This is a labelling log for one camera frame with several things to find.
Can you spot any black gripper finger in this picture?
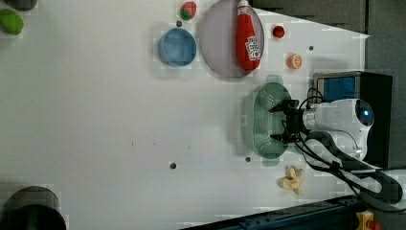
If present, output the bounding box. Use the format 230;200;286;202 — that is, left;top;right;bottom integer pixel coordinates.
269;103;285;113
270;134;285;143

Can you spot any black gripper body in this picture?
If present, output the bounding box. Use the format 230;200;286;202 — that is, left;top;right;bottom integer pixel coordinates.
282;100;309;143

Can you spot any green plastic strainer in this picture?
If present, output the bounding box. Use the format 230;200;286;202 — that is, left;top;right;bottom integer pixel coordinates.
241;75;291;167

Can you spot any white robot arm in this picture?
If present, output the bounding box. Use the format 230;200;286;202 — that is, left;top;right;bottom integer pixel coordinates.
269;99;405;206

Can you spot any orange slice toy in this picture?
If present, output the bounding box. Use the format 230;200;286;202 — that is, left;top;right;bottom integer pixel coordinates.
286;54;303;70

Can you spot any red ketchup bottle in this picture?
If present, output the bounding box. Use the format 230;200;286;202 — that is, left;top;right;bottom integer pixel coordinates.
236;0;261;71

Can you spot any red toy tomato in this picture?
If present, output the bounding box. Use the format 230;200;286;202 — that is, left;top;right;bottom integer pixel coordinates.
272;26;285;38

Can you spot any black toaster oven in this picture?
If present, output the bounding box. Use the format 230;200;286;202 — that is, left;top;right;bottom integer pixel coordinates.
313;71;393;168

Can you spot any lilac round plate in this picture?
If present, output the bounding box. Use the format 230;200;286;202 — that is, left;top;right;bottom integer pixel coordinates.
199;0;264;78

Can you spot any blue bowl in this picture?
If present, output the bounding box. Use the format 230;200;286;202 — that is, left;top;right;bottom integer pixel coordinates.
158;28;197;67

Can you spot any toy strawberry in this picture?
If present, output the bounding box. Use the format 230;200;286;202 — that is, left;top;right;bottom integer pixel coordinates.
180;1;197;21

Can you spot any dark cylinder bottom left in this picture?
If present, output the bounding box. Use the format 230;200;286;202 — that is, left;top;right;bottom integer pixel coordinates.
1;186;68;230

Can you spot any dark cylinder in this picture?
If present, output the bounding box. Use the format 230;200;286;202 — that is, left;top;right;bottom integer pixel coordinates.
1;186;68;230
4;0;38;12

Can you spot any dark cylinder top left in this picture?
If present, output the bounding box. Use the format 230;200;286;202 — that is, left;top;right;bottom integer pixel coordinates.
4;0;38;12

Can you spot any green toy fruit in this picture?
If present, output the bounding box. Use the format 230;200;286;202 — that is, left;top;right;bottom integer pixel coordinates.
0;9;24;35

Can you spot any blue metal frame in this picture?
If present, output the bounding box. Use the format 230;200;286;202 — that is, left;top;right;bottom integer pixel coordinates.
183;195;366;230

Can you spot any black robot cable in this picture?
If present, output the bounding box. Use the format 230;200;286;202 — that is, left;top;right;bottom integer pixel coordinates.
281;87;406;214

